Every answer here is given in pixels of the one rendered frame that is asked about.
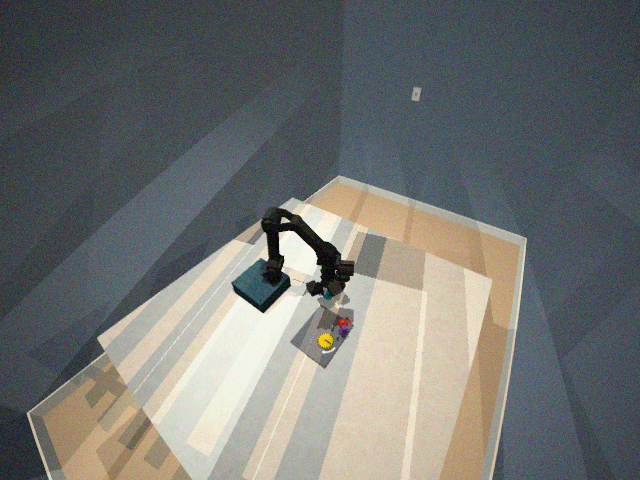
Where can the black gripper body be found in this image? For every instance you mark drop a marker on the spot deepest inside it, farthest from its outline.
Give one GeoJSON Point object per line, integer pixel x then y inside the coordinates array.
{"type": "Point", "coordinates": [314, 289]}

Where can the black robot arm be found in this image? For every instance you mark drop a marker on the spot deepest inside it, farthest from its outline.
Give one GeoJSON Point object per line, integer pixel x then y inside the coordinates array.
{"type": "Point", "coordinates": [328, 256]}

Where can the yellow gear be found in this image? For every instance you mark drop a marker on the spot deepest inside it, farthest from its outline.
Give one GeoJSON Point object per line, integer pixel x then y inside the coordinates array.
{"type": "Point", "coordinates": [324, 344]}

